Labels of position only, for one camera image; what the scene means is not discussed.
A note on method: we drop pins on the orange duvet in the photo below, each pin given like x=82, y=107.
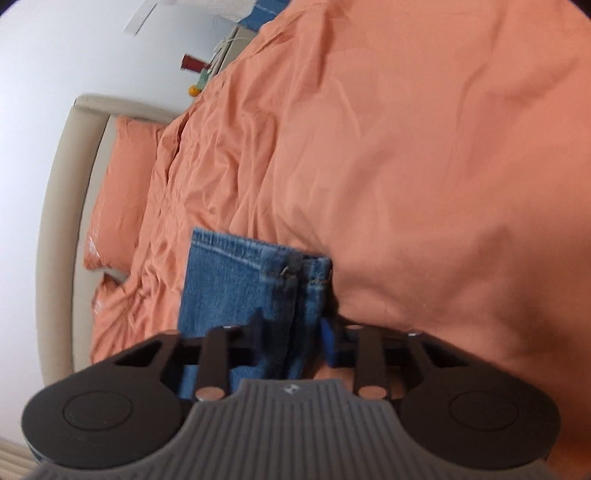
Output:
x=392, y=175

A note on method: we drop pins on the blue denim pants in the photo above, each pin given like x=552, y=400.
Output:
x=221, y=286

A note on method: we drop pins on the beige bed headboard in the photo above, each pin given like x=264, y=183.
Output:
x=62, y=221

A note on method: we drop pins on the green and orange toy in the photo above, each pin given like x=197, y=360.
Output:
x=199, y=83

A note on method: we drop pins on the orange pillow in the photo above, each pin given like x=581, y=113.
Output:
x=122, y=184

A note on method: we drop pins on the red object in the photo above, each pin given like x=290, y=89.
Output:
x=192, y=63

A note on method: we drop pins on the white paper sheet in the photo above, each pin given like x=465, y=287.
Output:
x=141, y=18

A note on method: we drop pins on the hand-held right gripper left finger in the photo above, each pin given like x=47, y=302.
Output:
x=216, y=360

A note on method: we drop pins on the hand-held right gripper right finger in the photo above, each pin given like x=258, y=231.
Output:
x=330, y=344

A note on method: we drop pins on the blue cloth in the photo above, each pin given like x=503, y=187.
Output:
x=258, y=16

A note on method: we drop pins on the beige nightstand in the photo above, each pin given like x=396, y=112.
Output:
x=233, y=44

